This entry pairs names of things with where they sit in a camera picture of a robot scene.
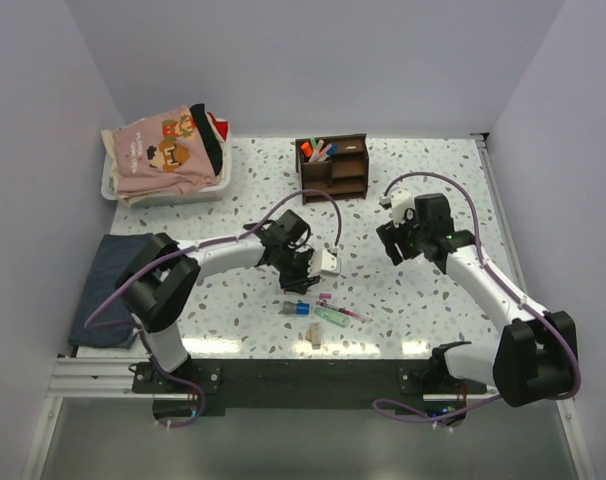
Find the beige eraser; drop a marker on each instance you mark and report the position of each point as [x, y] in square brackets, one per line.
[314, 335]

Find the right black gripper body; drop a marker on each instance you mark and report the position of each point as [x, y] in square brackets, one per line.
[410, 239]

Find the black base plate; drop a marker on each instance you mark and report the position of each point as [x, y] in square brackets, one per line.
[219, 385]

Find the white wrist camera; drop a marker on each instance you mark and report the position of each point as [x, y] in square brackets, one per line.
[324, 262]
[400, 204]

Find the red clear pen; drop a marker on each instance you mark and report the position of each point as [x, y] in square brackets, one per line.
[344, 311]

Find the orange black highlighter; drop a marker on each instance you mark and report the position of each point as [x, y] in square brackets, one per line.
[307, 150]

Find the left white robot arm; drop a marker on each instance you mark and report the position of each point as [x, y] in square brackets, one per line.
[157, 285]

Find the pink pixel-print shirt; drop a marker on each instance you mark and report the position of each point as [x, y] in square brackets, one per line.
[160, 153]

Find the blue capped pen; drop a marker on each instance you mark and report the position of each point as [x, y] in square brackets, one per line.
[330, 151]

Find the green transparent case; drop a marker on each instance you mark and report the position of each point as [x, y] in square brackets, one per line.
[332, 316]

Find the green capped pen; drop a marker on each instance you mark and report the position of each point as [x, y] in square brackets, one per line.
[317, 144]

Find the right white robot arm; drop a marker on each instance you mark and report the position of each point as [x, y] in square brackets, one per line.
[536, 356]

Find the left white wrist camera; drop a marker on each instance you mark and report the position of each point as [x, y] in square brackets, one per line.
[324, 262]

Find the black red folded garment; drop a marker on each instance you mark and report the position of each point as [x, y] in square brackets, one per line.
[213, 132]

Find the blue grey sharpener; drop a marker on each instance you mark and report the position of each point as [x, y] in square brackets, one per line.
[295, 308]

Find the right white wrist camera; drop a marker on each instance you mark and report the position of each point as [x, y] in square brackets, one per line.
[400, 204]

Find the brown wooden desk organizer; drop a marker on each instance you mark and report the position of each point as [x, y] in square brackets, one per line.
[344, 175]

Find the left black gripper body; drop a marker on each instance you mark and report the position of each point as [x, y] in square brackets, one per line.
[293, 266]

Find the blue folded cloth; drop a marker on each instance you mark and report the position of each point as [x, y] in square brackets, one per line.
[112, 329]

